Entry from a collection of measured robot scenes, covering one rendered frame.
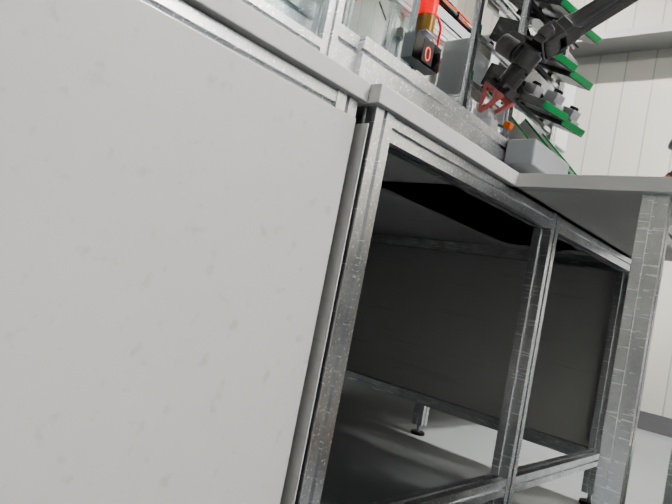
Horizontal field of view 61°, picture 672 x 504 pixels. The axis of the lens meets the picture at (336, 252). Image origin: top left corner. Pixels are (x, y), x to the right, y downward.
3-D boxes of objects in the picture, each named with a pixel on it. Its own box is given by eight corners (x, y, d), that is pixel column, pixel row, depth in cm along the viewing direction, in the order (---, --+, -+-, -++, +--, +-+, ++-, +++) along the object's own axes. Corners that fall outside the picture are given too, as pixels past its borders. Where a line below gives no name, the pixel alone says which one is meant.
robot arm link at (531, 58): (540, 49, 149) (547, 58, 154) (521, 37, 153) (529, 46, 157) (521, 72, 152) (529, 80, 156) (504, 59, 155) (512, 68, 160)
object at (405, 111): (641, 262, 196) (643, 254, 196) (378, 102, 85) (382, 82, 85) (338, 230, 291) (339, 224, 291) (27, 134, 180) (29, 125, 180)
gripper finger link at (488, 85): (467, 102, 159) (490, 74, 156) (478, 111, 164) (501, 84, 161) (483, 115, 155) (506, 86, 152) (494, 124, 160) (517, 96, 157)
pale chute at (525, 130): (560, 185, 176) (571, 174, 174) (536, 173, 168) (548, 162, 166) (516, 128, 193) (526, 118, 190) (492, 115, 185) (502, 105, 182)
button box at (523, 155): (565, 188, 143) (569, 164, 143) (531, 164, 128) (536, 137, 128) (538, 187, 148) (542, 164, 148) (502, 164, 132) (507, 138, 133)
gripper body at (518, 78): (486, 77, 155) (505, 54, 153) (502, 91, 163) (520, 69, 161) (502, 89, 152) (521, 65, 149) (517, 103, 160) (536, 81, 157)
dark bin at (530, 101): (565, 122, 178) (578, 100, 176) (542, 108, 170) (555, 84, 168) (503, 97, 199) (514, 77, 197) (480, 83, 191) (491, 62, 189)
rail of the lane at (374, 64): (557, 215, 159) (563, 177, 159) (354, 94, 93) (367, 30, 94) (537, 214, 162) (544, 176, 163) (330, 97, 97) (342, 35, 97)
